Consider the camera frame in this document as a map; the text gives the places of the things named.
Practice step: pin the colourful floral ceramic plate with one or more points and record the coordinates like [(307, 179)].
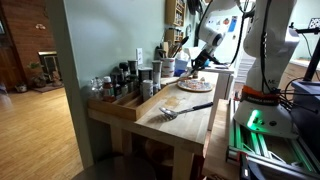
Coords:
[(195, 85)]

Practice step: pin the blue tissue box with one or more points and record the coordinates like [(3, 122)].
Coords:
[(181, 61)]

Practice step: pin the wooden spice tray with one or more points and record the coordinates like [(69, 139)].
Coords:
[(131, 108)]

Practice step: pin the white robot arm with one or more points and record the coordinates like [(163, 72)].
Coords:
[(271, 42)]

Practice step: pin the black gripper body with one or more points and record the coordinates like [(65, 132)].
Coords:
[(199, 62)]

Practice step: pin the white red utensil crock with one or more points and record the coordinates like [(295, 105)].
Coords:
[(168, 67)]

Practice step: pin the wall wooden spice rack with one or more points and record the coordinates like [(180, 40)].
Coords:
[(174, 19)]

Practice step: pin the wooden kitchen table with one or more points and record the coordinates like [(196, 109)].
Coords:
[(186, 133)]

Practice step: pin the slotted metal spoon black handle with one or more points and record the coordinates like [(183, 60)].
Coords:
[(173, 114)]

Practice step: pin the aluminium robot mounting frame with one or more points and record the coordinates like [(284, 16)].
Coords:
[(277, 158)]

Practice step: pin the white electrical outlet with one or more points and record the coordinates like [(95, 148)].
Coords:
[(139, 55)]

